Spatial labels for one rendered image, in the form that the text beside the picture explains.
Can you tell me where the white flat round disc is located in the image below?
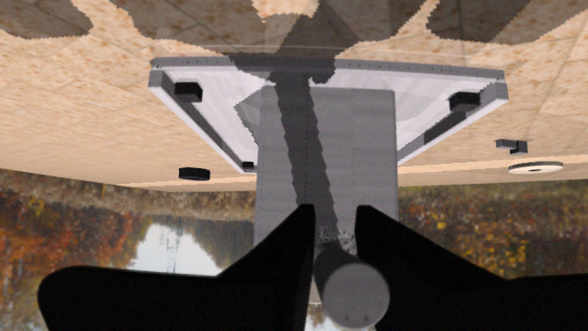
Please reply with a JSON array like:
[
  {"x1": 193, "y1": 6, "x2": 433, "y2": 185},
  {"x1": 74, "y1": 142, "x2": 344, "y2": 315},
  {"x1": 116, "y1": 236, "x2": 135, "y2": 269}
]
[{"x1": 508, "y1": 161, "x2": 563, "y2": 174}]

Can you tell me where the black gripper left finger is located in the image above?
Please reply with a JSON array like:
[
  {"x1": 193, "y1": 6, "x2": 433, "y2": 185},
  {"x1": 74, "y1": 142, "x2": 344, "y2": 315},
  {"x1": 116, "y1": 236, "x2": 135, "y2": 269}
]
[{"x1": 37, "y1": 204, "x2": 316, "y2": 331}]

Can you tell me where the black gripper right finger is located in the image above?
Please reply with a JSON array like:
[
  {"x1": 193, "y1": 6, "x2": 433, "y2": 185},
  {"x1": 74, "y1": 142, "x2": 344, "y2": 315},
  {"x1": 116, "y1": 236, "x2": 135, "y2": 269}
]
[{"x1": 355, "y1": 205, "x2": 588, "y2": 331}]

